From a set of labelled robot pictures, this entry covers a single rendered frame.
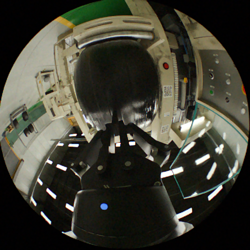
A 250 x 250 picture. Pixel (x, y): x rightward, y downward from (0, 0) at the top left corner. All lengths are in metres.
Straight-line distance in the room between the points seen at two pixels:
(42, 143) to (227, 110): 12.10
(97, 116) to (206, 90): 0.61
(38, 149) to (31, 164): 2.28
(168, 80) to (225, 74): 0.38
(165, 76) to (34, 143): 11.48
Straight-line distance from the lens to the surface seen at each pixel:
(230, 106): 0.55
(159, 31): 0.43
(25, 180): 11.94
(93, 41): 0.39
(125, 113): 0.22
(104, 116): 0.23
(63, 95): 4.63
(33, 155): 11.39
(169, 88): 0.52
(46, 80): 2.75
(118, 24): 0.41
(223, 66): 0.57
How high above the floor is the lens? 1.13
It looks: 32 degrees up
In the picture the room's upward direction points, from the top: 168 degrees clockwise
